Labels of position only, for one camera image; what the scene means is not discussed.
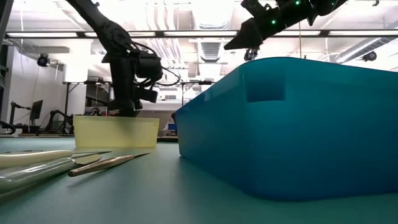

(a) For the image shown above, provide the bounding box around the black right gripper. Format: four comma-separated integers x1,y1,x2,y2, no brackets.
223,0,315,50

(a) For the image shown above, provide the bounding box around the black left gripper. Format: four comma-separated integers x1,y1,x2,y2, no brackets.
106,77,144,118

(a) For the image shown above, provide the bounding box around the cream-handled table knife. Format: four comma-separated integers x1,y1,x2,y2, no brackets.
0,149,113,170
0,149,44,155

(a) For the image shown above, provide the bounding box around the all-silver table knife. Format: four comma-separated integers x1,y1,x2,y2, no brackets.
0,154,104,195

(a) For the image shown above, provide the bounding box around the translucent yellow plastic bin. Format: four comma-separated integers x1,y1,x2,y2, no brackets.
73,115,160,149

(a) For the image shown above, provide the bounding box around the black computer monitor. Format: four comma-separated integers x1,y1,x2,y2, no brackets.
29,99,44,122

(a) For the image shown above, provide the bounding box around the blue plastic bin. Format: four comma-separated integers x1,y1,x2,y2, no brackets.
175,57,398,202

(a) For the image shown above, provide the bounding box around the black ceiling-mounted camera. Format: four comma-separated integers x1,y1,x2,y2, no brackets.
244,46,260,62
36,53,51,68
362,50,378,62

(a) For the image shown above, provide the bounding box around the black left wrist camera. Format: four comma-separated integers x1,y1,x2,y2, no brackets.
135,88,159,104

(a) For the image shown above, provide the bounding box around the black standing desk frame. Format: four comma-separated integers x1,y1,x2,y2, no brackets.
62,80,215,135

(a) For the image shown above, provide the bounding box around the black aluminium rig frame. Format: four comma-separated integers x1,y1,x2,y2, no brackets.
0,0,398,40

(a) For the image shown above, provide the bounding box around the silver ceiling air duct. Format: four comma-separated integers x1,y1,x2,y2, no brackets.
334,37,398,65

